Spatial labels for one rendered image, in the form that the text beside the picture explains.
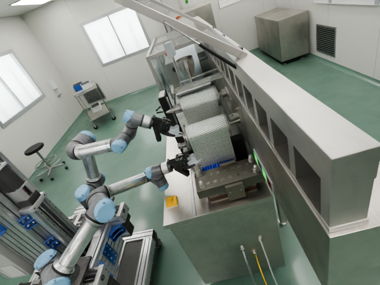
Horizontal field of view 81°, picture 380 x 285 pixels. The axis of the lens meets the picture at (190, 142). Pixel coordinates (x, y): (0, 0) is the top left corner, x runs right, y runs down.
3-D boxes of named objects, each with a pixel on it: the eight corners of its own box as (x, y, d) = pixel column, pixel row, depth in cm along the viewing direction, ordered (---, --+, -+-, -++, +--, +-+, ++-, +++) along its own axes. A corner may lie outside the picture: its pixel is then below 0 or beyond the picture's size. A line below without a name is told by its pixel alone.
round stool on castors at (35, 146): (51, 167, 457) (29, 143, 423) (73, 159, 451) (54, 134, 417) (37, 186, 411) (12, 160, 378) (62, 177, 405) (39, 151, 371)
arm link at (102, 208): (56, 281, 125) (111, 195, 134) (62, 301, 114) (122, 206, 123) (34, 279, 117) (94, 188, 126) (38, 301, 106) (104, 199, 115)
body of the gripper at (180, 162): (185, 159, 134) (166, 164, 135) (189, 169, 138) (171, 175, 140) (184, 151, 140) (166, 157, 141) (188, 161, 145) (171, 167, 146)
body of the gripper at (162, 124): (172, 124, 129) (151, 118, 126) (167, 137, 134) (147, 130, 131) (172, 119, 136) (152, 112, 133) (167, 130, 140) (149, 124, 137)
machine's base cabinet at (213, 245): (188, 132, 391) (171, 87, 345) (224, 121, 383) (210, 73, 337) (207, 290, 180) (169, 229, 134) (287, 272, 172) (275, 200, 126)
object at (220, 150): (200, 169, 144) (191, 147, 134) (236, 158, 141) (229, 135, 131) (201, 169, 144) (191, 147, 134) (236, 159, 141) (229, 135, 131)
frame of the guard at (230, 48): (143, 5, 176) (146, -5, 172) (206, 34, 190) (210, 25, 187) (109, 14, 81) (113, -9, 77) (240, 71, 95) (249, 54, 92)
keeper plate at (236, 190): (229, 198, 131) (224, 185, 126) (245, 193, 130) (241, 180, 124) (229, 201, 129) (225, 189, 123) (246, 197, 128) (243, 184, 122)
